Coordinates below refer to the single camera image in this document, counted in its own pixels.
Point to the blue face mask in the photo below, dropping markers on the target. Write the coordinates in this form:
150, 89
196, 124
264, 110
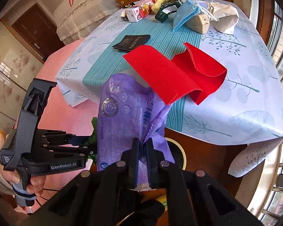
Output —
185, 12

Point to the yellow paper bag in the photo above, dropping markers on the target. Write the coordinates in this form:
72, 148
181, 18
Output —
156, 5

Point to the round dark trash bin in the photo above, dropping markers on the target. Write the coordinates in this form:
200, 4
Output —
178, 153

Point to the small beige box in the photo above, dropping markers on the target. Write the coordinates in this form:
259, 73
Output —
199, 23

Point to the green chocolate box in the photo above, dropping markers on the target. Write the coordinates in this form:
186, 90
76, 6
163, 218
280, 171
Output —
167, 8

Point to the purple plastic bag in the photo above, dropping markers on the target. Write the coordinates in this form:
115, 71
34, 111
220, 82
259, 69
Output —
129, 110

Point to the green wrapper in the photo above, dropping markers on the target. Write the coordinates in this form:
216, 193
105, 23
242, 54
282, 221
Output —
93, 143

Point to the dark wooden door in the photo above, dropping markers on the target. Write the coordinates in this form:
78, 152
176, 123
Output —
38, 31

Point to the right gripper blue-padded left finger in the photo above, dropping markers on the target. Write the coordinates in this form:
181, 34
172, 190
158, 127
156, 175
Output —
133, 163

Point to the black TALOPN packet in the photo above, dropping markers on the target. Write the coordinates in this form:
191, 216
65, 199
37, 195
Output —
130, 42

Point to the beige paper bag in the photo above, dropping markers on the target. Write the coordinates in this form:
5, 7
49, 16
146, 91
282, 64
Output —
226, 16

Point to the red milk carton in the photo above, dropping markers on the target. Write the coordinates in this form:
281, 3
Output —
140, 10

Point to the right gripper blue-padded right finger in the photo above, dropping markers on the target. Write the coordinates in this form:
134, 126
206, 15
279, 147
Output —
152, 158

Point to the red cloth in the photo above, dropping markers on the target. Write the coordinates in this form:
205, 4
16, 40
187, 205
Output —
192, 72

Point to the leaf-print teal tablecloth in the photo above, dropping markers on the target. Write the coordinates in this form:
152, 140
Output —
224, 89

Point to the lace-covered cabinet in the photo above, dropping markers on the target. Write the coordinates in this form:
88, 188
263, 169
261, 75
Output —
76, 19

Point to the person left hand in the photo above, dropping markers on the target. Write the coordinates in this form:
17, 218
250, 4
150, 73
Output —
35, 186

